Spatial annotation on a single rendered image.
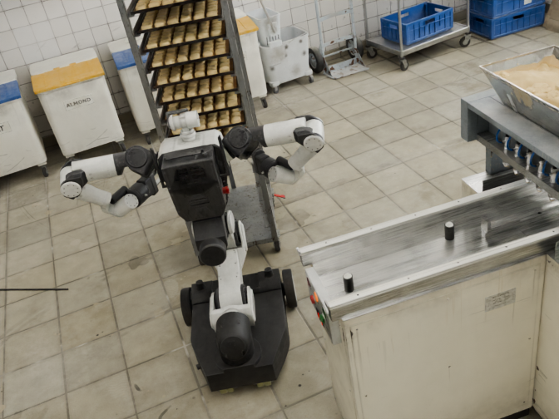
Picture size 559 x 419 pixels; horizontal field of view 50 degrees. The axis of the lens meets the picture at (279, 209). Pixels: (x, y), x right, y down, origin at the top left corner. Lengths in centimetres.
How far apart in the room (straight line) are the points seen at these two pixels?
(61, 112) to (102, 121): 32
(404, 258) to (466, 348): 37
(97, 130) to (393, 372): 361
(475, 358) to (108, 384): 174
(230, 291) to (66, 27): 332
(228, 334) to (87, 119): 288
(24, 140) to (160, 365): 259
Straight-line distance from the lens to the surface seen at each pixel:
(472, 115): 227
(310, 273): 202
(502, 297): 208
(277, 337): 278
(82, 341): 341
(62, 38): 554
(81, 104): 501
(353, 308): 183
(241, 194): 386
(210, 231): 249
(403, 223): 211
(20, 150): 514
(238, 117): 311
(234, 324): 262
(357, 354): 196
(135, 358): 318
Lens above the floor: 213
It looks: 33 degrees down
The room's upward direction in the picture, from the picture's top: 12 degrees counter-clockwise
